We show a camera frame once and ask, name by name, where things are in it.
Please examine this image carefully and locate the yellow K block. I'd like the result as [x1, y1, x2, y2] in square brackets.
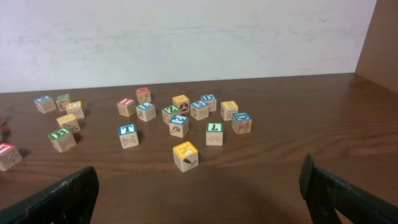
[173, 141, 199, 172]

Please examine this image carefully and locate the green Z block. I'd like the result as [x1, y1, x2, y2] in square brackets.
[162, 105, 182, 124]

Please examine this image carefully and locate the green N block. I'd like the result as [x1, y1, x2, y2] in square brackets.
[56, 93, 70, 111]

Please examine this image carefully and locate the blue Z block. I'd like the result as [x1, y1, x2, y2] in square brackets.
[169, 114, 189, 138]

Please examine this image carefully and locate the red I block right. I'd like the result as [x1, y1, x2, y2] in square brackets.
[117, 98, 136, 117]

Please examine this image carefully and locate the green B block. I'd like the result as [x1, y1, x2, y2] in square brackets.
[48, 127, 76, 152]

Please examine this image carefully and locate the blue D block upper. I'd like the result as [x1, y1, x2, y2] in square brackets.
[201, 94, 217, 112]

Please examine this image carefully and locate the blue d block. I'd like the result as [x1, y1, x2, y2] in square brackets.
[231, 112, 252, 134]
[201, 94, 217, 112]

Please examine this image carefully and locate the blue L block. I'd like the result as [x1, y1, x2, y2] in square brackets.
[136, 101, 156, 122]

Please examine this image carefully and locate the blue D block right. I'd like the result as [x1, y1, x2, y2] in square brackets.
[231, 112, 252, 134]

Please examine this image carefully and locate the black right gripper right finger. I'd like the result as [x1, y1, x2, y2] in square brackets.
[298, 154, 397, 224]

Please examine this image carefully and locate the red i block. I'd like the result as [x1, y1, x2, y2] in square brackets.
[0, 142, 22, 171]
[117, 98, 136, 117]

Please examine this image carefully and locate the yellow block ball side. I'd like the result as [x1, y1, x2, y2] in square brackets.
[172, 95, 190, 114]

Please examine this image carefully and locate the yellow block upper centre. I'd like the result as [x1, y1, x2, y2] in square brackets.
[66, 101, 85, 119]

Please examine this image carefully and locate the blue S block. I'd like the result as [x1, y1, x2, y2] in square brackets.
[190, 100, 209, 121]

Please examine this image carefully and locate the blue T block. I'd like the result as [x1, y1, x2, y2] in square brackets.
[118, 123, 139, 149]

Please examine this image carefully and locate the red I block centre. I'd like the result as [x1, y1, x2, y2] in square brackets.
[0, 142, 22, 171]

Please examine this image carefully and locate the yellow block mid centre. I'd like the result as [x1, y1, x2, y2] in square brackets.
[57, 113, 81, 133]

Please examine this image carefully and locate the red H block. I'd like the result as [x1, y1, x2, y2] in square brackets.
[136, 87, 152, 104]

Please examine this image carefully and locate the green L block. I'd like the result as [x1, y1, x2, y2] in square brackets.
[206, 123, 224, 146]

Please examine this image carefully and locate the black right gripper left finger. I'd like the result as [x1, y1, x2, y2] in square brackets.
[1, 166, 100, 223]

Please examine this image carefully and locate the yellow block far right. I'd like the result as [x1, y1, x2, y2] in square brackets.
[221, 101, 239, 121]

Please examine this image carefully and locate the blue X block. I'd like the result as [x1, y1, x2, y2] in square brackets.
[34, 95, 57, 114]

